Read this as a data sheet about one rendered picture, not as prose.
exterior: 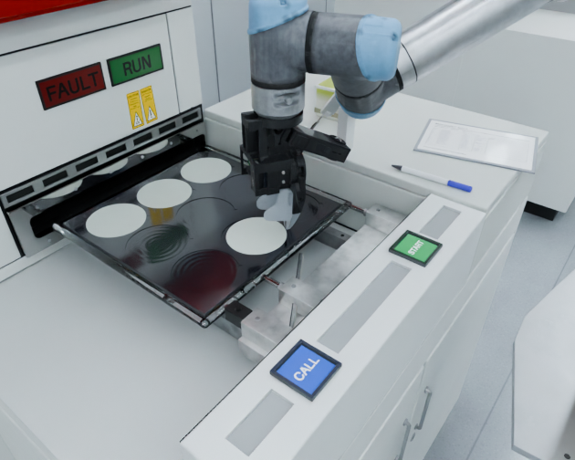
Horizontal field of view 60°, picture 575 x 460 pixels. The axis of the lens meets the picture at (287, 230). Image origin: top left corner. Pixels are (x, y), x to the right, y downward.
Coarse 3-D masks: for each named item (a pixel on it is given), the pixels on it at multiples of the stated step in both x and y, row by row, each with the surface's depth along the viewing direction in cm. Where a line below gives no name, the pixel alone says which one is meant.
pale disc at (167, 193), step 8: (152, 184) 95; (160, 184) 95; (168, 184) 95; (176, 184) 95; (184, 184) 95; (144, 192) 93; (152, 192) 93; (160, 192) 93; (168, 192) 93; (176, 192) 93; (184, 192) 93; (144, 200) 91; (152, 200) 91; (160, 200) 91; (168, 200) 91; (176, 200) 91; (184, 200) 91
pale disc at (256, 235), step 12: (240, 228) 84; (252, 228) 84; (264, 228) 84; (276, 228) 84; (228, 240) 81; (240, 240) 81; (252, 240) 81; (264, 240) 81; (276, 240) 81; (240, 252) 79; (252, 252) 79; (264, 252) 79
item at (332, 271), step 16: (352, 240) 84; (368, 240) 84; (336, 256) 81; (352, 256) 81; (320, 272) 78; (336, 272) 78; (320, 288) 75; (288, 320) 70; (240, 352) 69; (256, 352) 66
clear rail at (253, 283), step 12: (348, 204) 89; (336, 216) 87; (324, 228) 84; (300, 240) 81; (288, 252) 78; (276, 264) 76; (264, 276) 74; (252, 288) 73; (228, 300) 70; (216, 312) 68; (204, 324) 67
